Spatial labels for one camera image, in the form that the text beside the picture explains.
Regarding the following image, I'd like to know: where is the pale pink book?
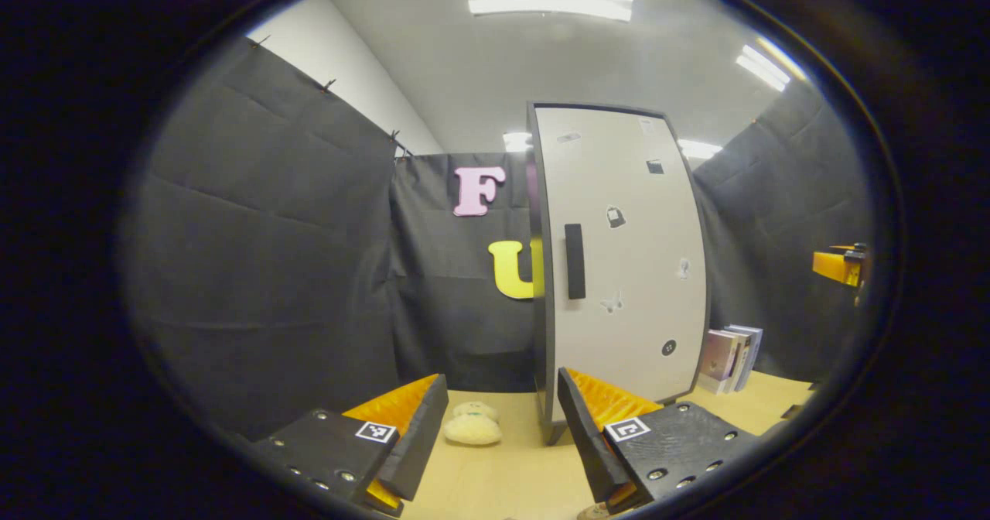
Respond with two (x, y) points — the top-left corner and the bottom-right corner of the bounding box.
(698, 330), (742, 395)

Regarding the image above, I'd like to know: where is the black backdrop cloth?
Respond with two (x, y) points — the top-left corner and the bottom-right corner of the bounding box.
(124, 36), (875, 443)

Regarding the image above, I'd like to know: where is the blue grey book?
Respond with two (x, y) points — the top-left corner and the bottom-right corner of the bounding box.
(731, 324), (764, 392)

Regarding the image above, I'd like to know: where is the white cabinet door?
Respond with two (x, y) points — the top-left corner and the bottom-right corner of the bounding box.
(534, 106), (710, 426)

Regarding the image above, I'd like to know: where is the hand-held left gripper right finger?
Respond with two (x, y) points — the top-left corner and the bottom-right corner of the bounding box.
(557, 367), (763, 515)

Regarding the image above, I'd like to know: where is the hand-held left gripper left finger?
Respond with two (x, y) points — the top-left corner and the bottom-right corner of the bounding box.
(251, 373), (449, 517)

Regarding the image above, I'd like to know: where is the tan spine book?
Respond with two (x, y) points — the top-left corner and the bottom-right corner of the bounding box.
(723, 328), (753, 393)

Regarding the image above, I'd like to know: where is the cream plush toy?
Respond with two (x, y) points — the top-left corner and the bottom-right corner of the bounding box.
(443, 401), (504, 446)

